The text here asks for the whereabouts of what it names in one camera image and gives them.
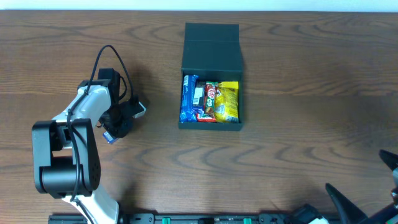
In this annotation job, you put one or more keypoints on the dark blue chocolate bar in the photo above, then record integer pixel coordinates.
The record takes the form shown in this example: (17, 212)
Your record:
(199, 97)

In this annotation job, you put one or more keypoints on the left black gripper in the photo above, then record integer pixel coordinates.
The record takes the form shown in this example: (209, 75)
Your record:
(122, 129)

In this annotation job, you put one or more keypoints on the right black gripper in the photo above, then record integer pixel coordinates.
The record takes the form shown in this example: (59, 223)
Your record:
(382, 214)

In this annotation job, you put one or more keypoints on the red snack packet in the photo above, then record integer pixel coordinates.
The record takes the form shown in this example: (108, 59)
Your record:
(206, 118)

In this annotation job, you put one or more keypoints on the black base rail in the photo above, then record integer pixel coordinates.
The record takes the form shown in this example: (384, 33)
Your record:
(306, 214)

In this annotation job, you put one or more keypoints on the black gift box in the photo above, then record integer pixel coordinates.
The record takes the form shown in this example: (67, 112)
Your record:
(213, 53)

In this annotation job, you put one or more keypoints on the blue biscuit bar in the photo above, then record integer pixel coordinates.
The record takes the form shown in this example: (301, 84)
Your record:
(187, 113)

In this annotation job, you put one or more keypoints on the small blue candy box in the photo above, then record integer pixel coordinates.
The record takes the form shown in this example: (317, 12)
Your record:
(109, 138)

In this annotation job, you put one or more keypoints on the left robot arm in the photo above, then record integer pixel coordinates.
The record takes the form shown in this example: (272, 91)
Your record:
(65, 155)

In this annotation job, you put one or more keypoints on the yellow snack packet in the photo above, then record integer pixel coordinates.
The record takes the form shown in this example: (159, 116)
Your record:
(226, 102)

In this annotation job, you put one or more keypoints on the red green KitKat Milo bar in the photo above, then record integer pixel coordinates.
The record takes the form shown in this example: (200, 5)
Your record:
(210, 97)

